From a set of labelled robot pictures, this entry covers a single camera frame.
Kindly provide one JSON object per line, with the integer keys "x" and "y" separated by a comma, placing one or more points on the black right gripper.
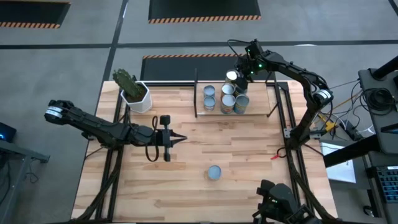
{"x": 253, "y": 67}

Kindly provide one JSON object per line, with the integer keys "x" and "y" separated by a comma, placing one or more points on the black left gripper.
{"x": 167, "y": 140}

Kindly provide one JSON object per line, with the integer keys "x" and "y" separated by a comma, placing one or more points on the tall olive label can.
{"x": 240, "y": 92}

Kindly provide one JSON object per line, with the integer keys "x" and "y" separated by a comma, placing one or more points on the tall cream label can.
{"x": 232, "y": 76}

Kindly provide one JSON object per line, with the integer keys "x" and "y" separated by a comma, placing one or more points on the tall orange pineapple can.
{"x": 227, "y": 89}

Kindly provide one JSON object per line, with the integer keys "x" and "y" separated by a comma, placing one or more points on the tall teal tomato can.
{"x": 228, "y": 102}

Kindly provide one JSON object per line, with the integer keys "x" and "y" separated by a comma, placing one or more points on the short teal oranges can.
{"x": 209, "y": 91}

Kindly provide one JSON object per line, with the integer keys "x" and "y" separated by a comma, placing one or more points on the short patterned tin can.
{"x": 209, "y": 102}

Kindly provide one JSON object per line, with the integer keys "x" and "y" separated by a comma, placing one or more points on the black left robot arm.
{"x": 93, "y": 124}

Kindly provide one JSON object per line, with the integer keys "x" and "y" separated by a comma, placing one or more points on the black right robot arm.
{"x": 306, "y": 77}

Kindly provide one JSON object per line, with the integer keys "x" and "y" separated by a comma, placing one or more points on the black folded robot arm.
{"x": 280, "y": 196}

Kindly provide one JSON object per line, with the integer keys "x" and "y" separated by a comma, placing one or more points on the white plant pot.
{"x": 141, "y": 104}

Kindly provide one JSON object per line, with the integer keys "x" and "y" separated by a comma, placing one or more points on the short white mixed fruit can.
{"x": 214, "y": 172}

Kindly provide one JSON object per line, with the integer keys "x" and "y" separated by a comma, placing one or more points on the black floor mat striped edge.
{"x": 186, "y": 67}
{"x": 202, "y": 9}
{"x": 31, "y": 11}

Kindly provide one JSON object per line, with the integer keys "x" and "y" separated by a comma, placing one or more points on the green cactus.
{"x": 127, "y": 82}

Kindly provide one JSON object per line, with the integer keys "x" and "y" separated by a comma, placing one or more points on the black power brick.
{"x": 351, "y": 129}

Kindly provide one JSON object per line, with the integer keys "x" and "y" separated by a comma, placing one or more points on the white paper sheet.
{"x": 342, "y": 171}

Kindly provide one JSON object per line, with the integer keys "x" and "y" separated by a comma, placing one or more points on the grey side desk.
{"x": 18, "y": 149}

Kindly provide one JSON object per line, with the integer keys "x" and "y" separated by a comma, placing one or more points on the black device blue light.
{"x": 7, "y": 132}

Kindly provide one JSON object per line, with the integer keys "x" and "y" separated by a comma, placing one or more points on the black keyboard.
{"x": 390, "y": 183}

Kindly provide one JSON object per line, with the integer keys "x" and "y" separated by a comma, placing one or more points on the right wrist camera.
{"x": 254, "y": 49}

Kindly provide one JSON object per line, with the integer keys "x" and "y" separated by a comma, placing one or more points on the black aluminium table frame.
{"x": 281, "y": 102}

